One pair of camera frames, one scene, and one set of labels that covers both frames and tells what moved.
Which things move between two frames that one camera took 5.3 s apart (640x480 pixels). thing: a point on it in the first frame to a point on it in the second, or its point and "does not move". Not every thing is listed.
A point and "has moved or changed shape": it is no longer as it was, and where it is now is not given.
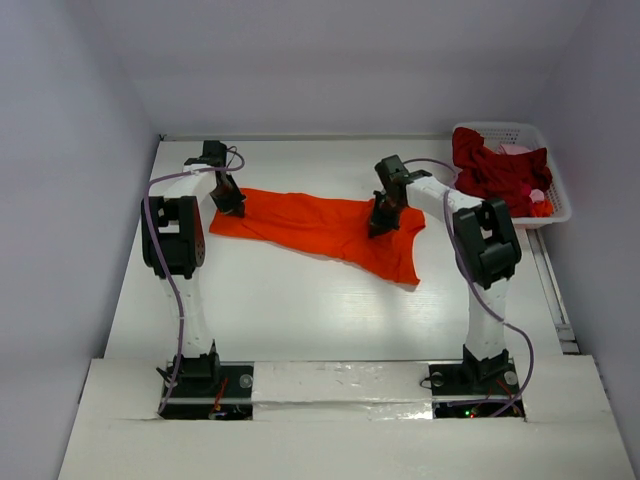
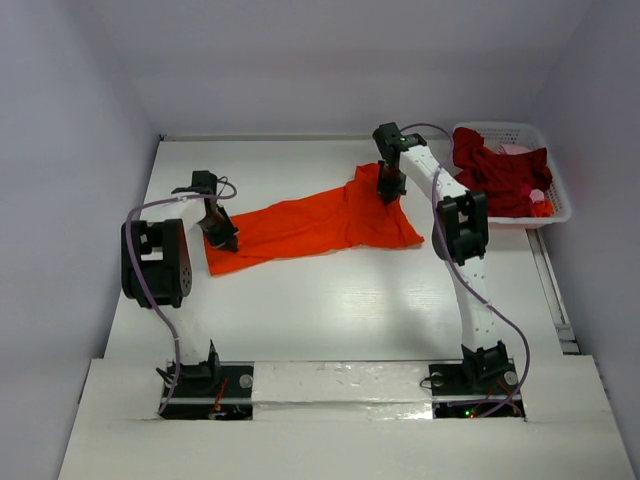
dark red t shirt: [498, 176] does not move
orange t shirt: [323, 226] has moved or changed shape
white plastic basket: [497, 134] does not move
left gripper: [234, 206] to [226, 239]
